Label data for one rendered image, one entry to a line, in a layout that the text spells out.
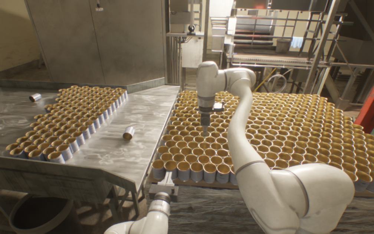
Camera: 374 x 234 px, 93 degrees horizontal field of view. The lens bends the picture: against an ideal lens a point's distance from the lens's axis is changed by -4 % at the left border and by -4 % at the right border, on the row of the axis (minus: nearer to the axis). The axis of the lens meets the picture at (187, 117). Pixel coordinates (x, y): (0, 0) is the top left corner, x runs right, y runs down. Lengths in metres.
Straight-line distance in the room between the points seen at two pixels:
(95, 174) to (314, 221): 0.99
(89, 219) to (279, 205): 2.10
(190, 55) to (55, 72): 2.78
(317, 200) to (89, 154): 1.21
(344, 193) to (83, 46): 4.03
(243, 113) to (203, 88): 0.24
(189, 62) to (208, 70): 2.94
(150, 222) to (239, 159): 0.42
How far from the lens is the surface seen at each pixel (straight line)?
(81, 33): 4.07
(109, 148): 1.37
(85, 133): 1.49
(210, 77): 0.85
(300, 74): 4.88
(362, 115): 1.98
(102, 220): 2.34
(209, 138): 1.22
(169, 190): 0.90
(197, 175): 1.00
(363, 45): 5.15
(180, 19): 3.24
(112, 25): 3.76
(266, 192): 0.54
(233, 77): 0.89
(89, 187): 1.32
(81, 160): 1.34
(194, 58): 3.76
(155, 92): 2.14
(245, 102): 0.78
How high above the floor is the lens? 1.89
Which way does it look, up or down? 30 degrees down
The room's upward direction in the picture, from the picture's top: 1 degrees clockwise
